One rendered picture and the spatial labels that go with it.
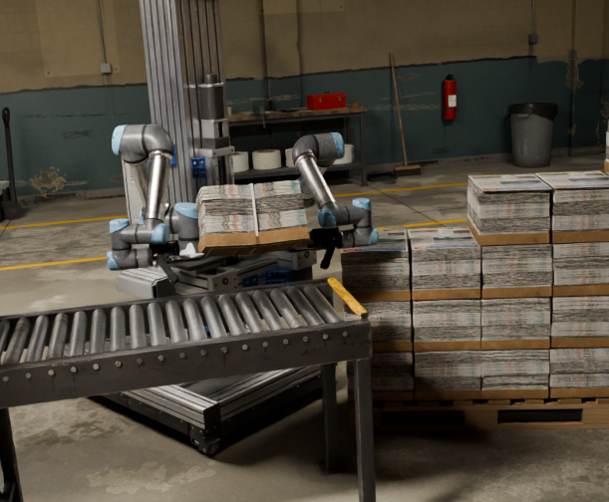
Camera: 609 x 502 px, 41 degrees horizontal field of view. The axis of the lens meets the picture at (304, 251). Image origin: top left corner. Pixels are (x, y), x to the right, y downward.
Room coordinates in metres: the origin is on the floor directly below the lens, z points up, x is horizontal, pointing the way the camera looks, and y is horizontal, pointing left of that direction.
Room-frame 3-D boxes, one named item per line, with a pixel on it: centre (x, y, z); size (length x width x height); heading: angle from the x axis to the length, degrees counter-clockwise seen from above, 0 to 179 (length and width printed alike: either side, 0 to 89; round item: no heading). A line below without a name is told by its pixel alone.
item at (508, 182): (3.37, -0.88, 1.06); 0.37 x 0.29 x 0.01; 176
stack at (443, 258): (3.40, -0.75, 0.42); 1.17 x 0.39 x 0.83; 85
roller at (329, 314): (2.71, -0.06, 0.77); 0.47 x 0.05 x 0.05; 12
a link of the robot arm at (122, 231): (2.96, 0.67, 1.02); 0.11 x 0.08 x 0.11; 79
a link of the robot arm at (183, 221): (3.35, 0.48, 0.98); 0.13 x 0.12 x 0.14; 79
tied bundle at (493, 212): (3.39, -0.88, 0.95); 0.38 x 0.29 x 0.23; 176
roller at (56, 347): (2.52, 0.83, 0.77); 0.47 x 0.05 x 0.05; 12
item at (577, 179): (3.34, -1.16, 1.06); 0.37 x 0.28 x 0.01; 176
